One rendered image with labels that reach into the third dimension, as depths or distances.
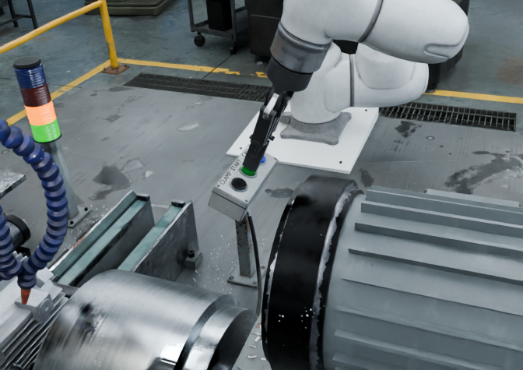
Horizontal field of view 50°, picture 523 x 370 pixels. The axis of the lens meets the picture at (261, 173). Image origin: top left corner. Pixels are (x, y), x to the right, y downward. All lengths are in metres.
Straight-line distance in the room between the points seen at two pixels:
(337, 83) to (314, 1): 0.78
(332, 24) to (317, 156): 0.81
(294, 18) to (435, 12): 0.21
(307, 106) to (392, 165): 0.30
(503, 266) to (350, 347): 0.13
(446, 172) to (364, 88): 0.32
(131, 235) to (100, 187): 0.38
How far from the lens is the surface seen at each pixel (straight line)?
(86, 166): 1.76
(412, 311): 0.44
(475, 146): 1.78
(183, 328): 0.65
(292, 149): 1.67
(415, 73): 1.65
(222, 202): 1.04
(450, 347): 0.44
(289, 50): 0.90
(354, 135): 1.73
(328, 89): 1.63
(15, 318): 0.88
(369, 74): 1.61
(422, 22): 0.90
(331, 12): 0.87
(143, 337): 0.65
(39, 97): 1.36
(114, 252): 1.24
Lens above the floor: 1.63
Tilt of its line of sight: 31 degrees down
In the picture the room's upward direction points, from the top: 3 degrees counter-clockwise
